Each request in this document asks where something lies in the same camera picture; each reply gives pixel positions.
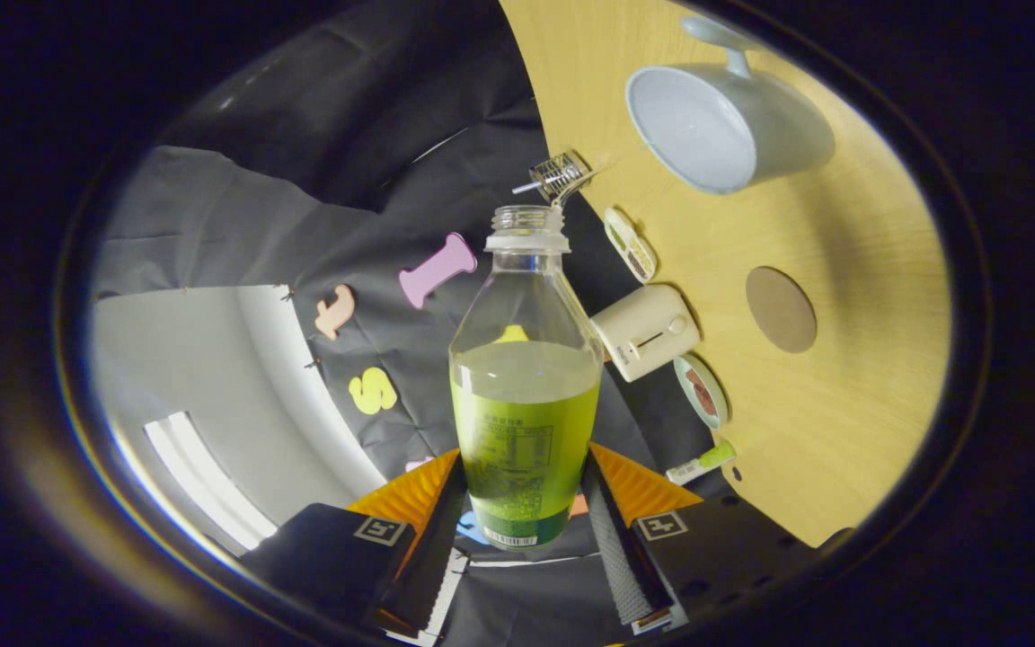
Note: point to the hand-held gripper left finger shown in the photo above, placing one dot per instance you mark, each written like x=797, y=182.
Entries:
x=432, y=557

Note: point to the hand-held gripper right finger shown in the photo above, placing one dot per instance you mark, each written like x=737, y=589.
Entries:
x=616, y=557

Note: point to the clear juice bottle green label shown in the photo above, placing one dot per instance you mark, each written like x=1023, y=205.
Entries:
x=526, y=431

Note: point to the round brown coaster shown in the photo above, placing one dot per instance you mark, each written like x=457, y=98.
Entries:
x=781, y=310

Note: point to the small white green bottle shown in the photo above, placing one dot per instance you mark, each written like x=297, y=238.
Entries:
x=702, y=463

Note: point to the pale green plate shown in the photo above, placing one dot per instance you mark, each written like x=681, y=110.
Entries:
x=686, y=400

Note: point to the brown bread piece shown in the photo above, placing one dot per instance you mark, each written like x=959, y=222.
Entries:
x=703, y=392

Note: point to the white toaster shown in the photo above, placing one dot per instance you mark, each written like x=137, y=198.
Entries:
x=643, y=332

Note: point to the ceiling light panel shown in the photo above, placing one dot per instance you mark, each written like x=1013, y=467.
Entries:
x=207, y=481

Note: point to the white divided snack tray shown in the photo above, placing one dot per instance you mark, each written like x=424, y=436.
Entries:
x=630, y=244

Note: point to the wooden table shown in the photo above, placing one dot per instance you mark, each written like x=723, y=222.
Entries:
x=859, y=270

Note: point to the white straw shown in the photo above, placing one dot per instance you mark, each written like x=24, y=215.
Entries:
x=525, y=189

